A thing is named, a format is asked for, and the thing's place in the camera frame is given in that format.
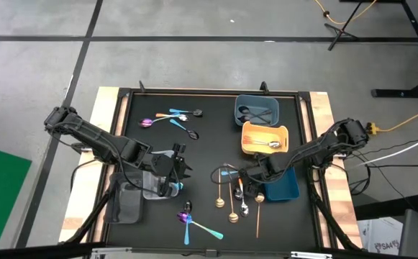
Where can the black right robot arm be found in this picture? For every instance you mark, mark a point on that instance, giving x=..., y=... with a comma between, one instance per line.
x=323, y=147

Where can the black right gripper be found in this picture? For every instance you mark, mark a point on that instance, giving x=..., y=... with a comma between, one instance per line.
x=260, y=172

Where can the silver metal bracket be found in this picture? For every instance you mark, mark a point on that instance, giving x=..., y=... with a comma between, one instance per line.
x=311, y=255

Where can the clear plastic bin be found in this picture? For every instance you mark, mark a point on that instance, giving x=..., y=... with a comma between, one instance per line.
x=151, y=187

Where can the slate blue plastic bin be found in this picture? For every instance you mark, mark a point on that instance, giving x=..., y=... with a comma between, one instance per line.
x=266, y=102

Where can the green floor mat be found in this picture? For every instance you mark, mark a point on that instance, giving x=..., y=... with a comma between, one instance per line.
x=0, y=198

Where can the dark grey office chair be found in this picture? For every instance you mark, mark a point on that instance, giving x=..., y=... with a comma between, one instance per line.
x=417, y=234

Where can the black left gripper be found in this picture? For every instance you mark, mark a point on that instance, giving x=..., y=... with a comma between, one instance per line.
x=163, y=167

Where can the black tripod stand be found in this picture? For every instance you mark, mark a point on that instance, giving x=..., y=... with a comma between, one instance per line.
x=339, y=32

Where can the yellow plastic bin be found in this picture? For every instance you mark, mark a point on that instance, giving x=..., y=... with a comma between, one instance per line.
x=259, y=129

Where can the black rig crossbar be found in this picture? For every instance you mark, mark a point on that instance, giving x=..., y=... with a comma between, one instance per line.
x=32, y=252

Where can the dark blue plastic bin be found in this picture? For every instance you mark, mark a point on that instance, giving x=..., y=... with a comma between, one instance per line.
x=284, y=188

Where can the long rose gold spoon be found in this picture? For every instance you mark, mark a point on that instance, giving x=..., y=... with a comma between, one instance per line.
x=259, y=197

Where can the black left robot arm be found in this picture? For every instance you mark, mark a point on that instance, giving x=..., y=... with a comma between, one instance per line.
x=97, y=138

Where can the black table mat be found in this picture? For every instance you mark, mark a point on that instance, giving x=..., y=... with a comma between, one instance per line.
x=147, y=234

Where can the yellow power splitter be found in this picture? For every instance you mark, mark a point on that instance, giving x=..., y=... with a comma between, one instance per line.
x=372, y=128

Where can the smoky grey plastic bin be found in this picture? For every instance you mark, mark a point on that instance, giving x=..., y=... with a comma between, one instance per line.
x=124, y=205

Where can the black desk leg frame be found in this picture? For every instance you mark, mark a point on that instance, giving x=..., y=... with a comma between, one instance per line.
x=388, y=93

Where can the white printed cardboard box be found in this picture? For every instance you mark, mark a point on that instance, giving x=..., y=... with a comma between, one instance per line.
x=377, y=234

